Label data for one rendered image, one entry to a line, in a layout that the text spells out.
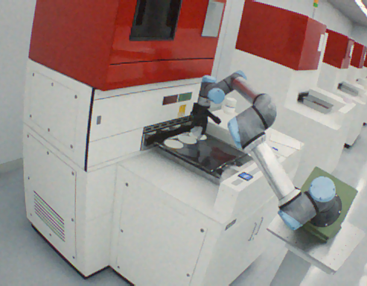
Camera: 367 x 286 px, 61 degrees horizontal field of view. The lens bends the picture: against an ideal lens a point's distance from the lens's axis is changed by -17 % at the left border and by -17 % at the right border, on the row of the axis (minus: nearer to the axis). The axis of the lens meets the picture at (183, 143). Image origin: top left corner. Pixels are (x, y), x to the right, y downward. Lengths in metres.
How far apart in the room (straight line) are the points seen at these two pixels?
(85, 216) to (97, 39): 0.88
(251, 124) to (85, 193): 0.84
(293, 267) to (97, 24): 1.45
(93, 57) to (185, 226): 0.84
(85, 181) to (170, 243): 0.50
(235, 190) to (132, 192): 0.55
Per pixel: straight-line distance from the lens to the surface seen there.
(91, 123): 1.59
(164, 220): 1.72
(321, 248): 1.59
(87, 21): 1.60
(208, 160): 1.84
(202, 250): 1.65
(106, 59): 1.48
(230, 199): 1.53
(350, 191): 1.71
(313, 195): 1.44
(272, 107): 1.49
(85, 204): 1.81
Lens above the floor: 1.67
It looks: 23 degrees down
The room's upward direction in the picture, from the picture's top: 12 degrees clockwise
